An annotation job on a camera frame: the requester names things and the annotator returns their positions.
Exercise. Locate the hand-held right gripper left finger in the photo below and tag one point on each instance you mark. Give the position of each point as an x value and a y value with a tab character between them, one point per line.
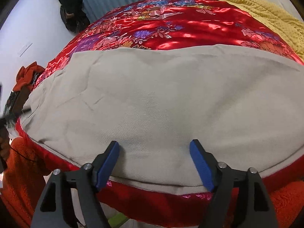
108	166

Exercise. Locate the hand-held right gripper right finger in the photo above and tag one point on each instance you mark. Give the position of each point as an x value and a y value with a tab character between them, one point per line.
201	163

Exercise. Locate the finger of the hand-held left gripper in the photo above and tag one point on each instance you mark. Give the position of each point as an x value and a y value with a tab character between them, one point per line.
14	116

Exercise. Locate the beige pants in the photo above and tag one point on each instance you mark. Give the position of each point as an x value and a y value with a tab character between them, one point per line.
154	99

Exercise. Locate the person's left hand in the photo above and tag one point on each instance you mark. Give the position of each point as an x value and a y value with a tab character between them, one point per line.
3	144

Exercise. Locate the dark wooden furniture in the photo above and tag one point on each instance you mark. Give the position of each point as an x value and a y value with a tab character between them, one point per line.
20	97

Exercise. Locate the red clothes pile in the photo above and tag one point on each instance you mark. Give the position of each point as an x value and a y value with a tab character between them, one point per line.
23	76

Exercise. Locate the green object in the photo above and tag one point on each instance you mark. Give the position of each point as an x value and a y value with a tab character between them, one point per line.
117	218

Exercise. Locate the person's orange fleece trousers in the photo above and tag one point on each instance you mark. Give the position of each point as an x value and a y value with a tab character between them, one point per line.
21	182

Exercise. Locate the black hanging coat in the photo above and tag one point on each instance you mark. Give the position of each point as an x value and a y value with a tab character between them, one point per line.
71	11

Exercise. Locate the red floral satin blanket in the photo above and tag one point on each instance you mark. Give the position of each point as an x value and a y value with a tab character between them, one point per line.
166	30

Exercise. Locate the yellow dotted quilt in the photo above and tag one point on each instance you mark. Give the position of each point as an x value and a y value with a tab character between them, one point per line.
273	16

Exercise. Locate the white wall plate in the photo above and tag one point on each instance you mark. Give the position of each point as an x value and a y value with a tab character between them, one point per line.
25	49

